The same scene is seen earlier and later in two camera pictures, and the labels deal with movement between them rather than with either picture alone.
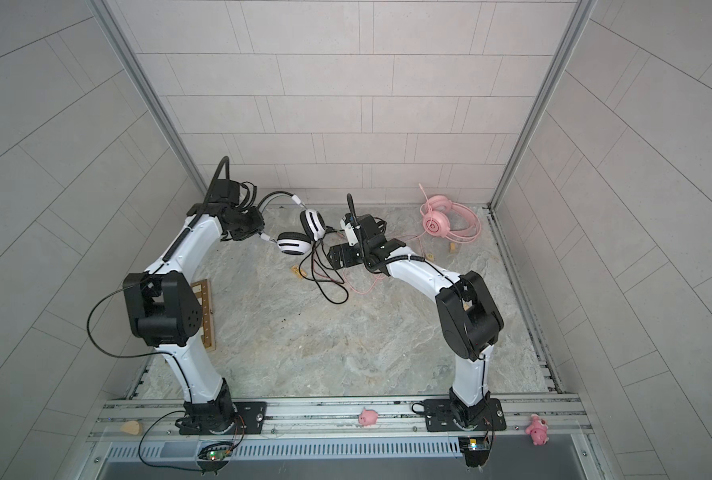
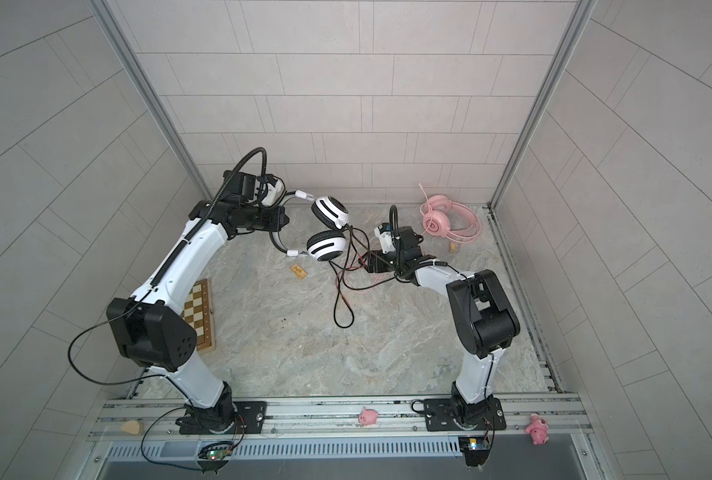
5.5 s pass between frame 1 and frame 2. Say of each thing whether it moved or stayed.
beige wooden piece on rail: stayed
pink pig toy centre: stayed
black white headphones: moved
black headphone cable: moved
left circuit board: stayed
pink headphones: stayed
